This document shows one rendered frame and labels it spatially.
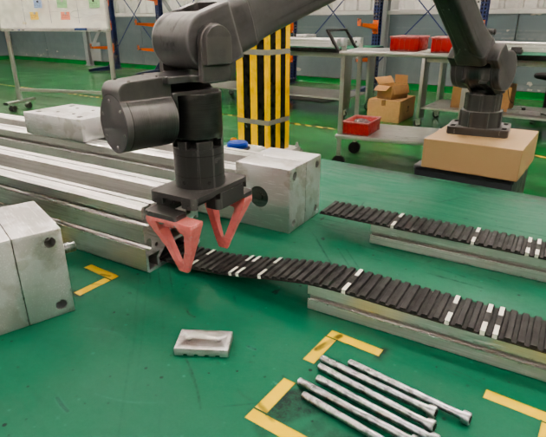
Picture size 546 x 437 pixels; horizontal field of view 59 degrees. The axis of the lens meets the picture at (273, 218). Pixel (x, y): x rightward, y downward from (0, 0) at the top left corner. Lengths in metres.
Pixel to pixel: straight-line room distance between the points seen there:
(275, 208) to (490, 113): 0.56
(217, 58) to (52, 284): 0.28
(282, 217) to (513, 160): 0.50
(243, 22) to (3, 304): 0.37
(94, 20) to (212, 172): 5.79
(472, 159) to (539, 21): 7.19
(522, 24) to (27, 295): 7.96
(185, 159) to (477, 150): 0.65
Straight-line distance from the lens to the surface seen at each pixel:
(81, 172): 0.76
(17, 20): 6.93
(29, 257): 0.52
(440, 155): 1.05
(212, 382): 0.44
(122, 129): 0.49
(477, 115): 1.10
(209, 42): 0.50
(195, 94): 0.53
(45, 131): 1.00
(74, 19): 6.45
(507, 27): 8.25
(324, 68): 9.33
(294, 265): 0.54
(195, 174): 0.54
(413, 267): 0.63
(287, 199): 0.68
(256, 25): 0.56
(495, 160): 1.03
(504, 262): 0.65
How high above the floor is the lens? 1.06
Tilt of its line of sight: 22 degrees down
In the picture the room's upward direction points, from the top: straight up
